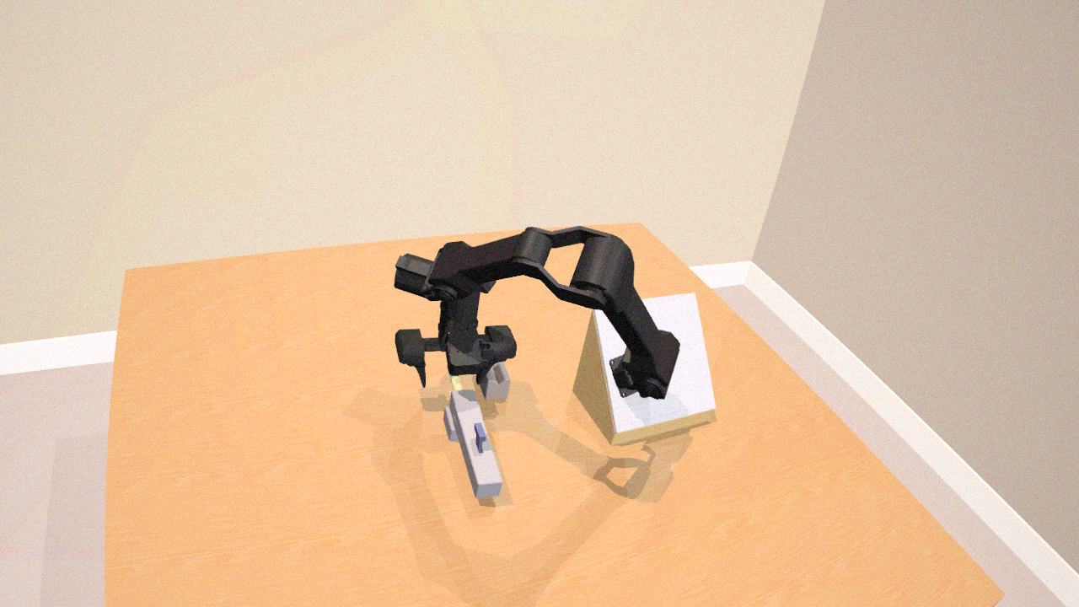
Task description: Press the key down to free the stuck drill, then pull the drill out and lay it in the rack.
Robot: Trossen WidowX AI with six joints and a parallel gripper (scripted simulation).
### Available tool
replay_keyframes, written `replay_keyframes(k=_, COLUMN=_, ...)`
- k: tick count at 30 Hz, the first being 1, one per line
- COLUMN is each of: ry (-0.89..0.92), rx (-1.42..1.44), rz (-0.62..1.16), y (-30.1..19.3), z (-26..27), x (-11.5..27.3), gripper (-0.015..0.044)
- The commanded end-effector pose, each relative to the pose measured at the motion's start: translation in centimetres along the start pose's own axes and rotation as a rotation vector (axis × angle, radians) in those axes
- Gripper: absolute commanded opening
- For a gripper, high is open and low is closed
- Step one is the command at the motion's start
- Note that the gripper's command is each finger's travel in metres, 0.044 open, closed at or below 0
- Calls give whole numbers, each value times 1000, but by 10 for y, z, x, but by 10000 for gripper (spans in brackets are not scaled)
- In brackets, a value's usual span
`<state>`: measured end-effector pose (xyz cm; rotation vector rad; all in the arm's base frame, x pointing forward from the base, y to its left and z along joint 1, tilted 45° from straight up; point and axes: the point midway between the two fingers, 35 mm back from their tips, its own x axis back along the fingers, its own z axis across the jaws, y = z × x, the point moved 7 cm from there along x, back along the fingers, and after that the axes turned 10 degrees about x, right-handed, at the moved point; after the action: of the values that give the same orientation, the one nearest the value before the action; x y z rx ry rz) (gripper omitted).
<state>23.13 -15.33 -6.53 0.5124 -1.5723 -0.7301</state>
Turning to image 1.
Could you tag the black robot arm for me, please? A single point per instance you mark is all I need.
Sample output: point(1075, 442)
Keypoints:
point(603, 280)

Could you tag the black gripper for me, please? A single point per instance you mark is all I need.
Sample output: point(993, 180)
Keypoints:
point(412, 347)

